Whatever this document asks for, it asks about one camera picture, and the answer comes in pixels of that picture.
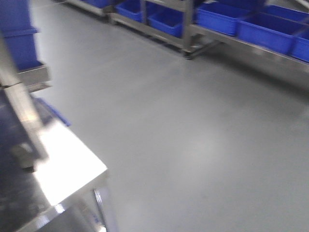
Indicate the far steel shelving rack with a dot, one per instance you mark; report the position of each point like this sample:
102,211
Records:
195,39

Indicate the large blue plastic bin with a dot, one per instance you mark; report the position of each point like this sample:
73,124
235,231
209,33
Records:
19,34

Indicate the blue tray on rack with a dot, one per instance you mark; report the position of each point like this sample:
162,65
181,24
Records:
130,9

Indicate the stainless steel rack frame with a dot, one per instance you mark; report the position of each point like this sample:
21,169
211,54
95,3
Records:
22,130

